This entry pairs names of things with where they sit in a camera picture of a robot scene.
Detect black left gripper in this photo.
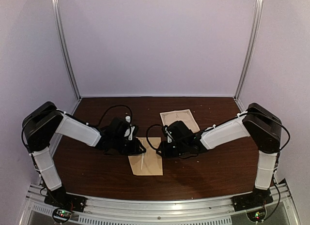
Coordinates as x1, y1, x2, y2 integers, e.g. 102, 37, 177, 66
112, 136, 146, 157

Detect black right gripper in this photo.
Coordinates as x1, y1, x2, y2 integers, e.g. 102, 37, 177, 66
156, 140, 187, 158

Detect ornate letter sheet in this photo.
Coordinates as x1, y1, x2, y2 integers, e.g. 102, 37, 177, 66
160, 109, 200, 133
140, 153, 145, 171

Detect brown kraft envelope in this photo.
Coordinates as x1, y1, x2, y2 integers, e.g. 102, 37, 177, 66
128, 137, 163, 176

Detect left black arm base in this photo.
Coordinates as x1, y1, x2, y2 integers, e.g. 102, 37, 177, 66
44, 186, 86, 212

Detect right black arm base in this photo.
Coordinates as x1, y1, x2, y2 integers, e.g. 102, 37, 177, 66
232, 187, 273, 211

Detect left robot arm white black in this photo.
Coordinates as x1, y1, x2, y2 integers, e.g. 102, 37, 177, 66
21, 101, 146, 208

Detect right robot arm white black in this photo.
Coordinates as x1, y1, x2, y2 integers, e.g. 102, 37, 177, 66
155, 103, 288, 207

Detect small green glue stick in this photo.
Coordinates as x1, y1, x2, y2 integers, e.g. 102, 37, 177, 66
125, 116, 131, 123

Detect left round circuit board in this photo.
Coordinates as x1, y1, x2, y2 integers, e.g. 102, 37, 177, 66
52, 208, 72, 224

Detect round circuit board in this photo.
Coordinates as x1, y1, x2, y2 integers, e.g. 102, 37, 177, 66
247, 208, 266, 223
52, 208, 72, 224

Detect right round circuit board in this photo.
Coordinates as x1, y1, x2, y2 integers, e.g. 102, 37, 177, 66
247, 208, 266, 223

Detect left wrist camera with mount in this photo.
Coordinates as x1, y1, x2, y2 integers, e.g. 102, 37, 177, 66
124, 125, 139, 140

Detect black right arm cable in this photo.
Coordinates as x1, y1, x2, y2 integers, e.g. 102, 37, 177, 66
146, 124, 202, 159

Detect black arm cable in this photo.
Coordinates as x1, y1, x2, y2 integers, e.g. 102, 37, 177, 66
87, 105, 134, 128
146, 124, 202, 159

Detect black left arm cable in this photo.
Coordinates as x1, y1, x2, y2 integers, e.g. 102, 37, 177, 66
87, 105, 134, 128

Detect front aluminium slotted rail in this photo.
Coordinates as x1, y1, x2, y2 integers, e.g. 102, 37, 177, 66
17, 183, 301, 225

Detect right aluminium frame post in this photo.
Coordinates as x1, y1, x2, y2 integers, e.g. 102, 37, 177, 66
234, 0, 264, 102

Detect aluminium frame post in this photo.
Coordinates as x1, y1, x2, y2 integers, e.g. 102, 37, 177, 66
234, 0, 264, 102
51, 0, 81, 101

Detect left aluminium frame post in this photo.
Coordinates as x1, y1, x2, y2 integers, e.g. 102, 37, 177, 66
51, 0, 81, 101

